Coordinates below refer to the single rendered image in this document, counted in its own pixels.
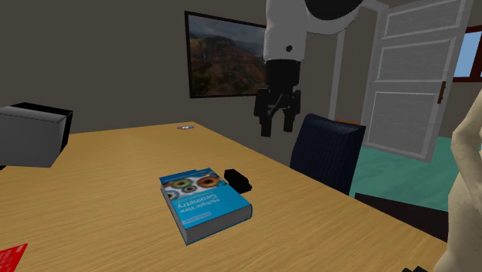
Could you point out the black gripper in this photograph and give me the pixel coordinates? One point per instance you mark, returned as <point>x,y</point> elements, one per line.
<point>282,75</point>

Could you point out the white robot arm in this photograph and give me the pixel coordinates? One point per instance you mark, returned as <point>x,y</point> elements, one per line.
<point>280,34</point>

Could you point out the dark blue chair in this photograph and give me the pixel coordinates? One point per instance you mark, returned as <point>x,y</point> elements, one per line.
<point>324,150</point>

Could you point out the small black box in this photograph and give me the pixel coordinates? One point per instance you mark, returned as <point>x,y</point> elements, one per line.
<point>236,180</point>

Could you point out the small flat round disc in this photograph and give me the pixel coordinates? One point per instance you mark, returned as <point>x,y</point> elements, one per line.
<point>185,127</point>

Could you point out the blue hardcover book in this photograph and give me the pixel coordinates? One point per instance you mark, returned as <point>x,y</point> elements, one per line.
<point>211,207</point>

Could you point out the white panel door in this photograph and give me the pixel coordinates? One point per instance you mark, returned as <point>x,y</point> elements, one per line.
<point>410,75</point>

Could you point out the wooden table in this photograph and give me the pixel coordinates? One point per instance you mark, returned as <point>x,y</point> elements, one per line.
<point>113,180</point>

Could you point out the beige figure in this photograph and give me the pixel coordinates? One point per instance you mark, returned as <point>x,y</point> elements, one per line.
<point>467,211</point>

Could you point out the grey robot stand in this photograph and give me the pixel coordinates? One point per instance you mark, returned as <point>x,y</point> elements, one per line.
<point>30,137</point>

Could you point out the red flat object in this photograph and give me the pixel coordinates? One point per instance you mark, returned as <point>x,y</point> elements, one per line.
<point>9,258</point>

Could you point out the framed landscape wall picture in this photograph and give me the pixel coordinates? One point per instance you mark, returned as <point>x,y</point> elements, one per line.
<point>222,60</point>

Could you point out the window with red frame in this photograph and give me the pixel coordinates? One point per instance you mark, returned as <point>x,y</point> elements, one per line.
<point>469,52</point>

